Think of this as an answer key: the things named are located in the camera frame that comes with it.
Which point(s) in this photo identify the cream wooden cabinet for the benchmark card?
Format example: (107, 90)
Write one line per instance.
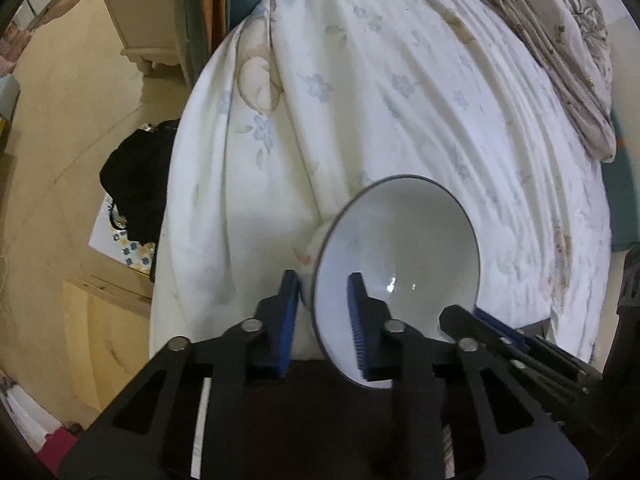
(140, 10)

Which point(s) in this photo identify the white floral patterned bag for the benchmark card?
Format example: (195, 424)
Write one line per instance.
(117, 245)

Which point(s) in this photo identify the white fish-print bowl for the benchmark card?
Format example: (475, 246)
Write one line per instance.
(400, 230)

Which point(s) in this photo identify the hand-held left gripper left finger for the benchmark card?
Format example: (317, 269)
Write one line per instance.
(287, 320)

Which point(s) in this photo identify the pink object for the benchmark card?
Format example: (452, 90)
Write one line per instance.
(57, 447)

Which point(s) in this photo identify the white floral bedsheet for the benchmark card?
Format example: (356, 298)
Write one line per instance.
(350, 85)

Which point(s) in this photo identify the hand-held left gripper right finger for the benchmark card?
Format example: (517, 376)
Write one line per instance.
(356, 320)

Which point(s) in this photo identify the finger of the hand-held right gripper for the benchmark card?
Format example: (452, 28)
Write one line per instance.
(460, 322)
(500, 327)

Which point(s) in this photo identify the light wooden furniture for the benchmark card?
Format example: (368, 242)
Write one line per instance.
(110, 340)

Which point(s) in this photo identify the beige patterned blanket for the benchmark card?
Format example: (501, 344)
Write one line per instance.
(550, 35)

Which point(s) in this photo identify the black bag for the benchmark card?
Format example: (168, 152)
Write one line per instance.
(140, 185)

